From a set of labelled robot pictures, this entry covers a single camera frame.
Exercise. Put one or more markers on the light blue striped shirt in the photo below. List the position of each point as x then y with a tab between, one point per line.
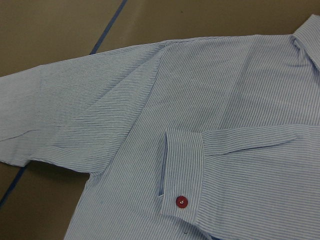
207	138

